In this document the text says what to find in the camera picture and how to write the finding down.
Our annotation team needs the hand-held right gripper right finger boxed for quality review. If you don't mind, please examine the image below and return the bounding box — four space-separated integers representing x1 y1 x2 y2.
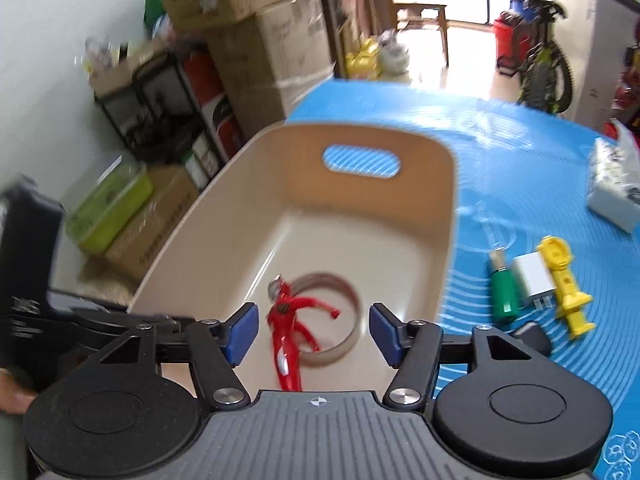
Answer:
368 303 566 409

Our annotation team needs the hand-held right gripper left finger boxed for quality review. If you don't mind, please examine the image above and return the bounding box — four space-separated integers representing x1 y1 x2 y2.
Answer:
85 302 261 410

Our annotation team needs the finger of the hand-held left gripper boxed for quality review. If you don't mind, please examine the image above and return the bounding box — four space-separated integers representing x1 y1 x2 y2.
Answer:
70 307 197 363

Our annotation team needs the red snack packet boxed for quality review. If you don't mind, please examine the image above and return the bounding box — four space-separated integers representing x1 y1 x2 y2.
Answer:
265 275 343 392

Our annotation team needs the green cylinder toy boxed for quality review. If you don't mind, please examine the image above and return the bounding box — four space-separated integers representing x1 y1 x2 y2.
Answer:
487 247 523 326

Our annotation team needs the beige plastic bin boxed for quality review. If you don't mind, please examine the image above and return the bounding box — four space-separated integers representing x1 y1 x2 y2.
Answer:
127 122 458 396

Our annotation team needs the white charger plug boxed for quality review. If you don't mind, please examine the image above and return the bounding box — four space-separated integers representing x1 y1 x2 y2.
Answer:
512 252 558 311

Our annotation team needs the yellow toy launcher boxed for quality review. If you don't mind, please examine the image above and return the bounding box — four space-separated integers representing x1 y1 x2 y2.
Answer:
537 236 597 341

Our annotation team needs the person's left hand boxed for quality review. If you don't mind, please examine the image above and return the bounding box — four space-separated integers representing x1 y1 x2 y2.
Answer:
0 367 37 415

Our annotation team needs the beige tape roll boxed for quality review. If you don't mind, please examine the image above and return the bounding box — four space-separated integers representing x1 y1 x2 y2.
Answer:
287 272 363 367

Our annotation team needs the green container with clear lid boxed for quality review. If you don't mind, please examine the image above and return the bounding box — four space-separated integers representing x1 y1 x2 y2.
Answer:
64 161 154 254

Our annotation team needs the brown printed cardboard box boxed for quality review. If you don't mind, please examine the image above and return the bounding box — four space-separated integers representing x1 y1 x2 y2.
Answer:
102 165 202 282

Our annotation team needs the small black knob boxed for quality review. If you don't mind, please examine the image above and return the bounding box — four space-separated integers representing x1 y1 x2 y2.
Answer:
512 321 552 356

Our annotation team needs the green white small box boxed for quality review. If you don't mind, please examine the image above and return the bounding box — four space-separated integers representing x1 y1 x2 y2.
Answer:
181 131 222 182

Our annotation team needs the black metal rack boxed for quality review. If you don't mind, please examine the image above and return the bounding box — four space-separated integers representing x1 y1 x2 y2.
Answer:
94 51 247 173

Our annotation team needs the open cardboard box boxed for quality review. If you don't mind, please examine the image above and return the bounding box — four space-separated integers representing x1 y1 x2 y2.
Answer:
87 40 167 97

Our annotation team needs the blue silicone mat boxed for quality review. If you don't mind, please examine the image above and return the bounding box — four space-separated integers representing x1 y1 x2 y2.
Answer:
290 77 640 480

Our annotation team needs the white red appliance box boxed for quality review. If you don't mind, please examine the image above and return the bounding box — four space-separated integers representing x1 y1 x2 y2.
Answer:
202 92 247 162

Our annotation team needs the red cardboard box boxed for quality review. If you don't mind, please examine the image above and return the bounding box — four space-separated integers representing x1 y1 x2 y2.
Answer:
182 51 223 108

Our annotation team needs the white tissue pack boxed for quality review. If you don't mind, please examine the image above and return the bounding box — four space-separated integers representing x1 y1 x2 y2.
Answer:
586 119 640 233

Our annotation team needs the green plastic bag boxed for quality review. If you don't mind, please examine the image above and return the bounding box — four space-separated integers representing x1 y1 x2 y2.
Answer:
144 0 167 32

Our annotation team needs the large taped cardboard box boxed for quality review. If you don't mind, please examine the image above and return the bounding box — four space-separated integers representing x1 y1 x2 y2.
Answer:
206 0 337 136

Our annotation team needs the white plastic bag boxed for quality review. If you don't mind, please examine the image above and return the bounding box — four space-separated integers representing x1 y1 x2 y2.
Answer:
377 30 412 83

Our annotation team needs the green black bicycle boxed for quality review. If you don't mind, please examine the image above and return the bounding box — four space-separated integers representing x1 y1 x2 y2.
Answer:
516 0 576 116

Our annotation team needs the red plastic bin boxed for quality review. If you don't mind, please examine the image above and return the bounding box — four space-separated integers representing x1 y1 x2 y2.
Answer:
492 12 531 75

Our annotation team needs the wooden stool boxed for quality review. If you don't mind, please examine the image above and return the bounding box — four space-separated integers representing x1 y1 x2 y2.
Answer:
392 2 451 68

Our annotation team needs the dark wooden cabinet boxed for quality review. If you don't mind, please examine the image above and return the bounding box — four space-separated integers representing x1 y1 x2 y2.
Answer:
320 0 397 79

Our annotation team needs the white chest freezer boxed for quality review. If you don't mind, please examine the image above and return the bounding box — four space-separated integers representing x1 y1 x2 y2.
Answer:
549 0 640 133

